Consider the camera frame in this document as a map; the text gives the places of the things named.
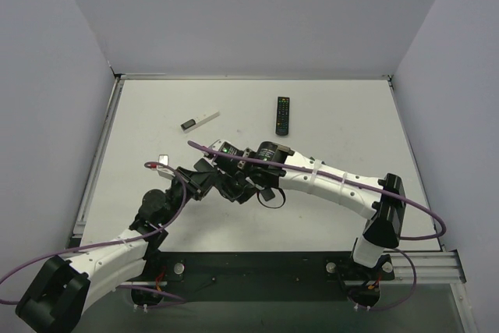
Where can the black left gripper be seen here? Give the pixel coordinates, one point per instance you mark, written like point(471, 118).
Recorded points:
point(199, 181)

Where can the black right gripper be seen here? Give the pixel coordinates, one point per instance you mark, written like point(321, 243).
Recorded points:
point(237, 187)

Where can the black battery cover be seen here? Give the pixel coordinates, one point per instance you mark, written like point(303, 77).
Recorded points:
point(267, 194)

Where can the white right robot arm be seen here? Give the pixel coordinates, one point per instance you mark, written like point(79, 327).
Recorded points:
point(377, 200)

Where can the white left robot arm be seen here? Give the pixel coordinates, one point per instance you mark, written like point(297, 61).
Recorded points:
point(63, 289)

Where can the white remote with display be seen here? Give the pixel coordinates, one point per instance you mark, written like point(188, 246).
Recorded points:
point(198, 121)

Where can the black remote coloured buttons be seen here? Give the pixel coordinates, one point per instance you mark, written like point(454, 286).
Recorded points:
point(282, 116)

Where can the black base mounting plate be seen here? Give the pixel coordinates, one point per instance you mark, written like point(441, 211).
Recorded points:
point(258, 277)

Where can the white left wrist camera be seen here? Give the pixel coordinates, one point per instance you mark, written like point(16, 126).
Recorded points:
point(163, 168)

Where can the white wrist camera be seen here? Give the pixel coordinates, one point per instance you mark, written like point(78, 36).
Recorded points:
point(163, 168)
point(217, 147)

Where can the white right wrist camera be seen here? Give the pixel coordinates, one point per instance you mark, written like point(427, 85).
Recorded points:
point(217, 147)

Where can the aluminium front frame rail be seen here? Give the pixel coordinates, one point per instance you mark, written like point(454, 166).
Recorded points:
point(425, 267)

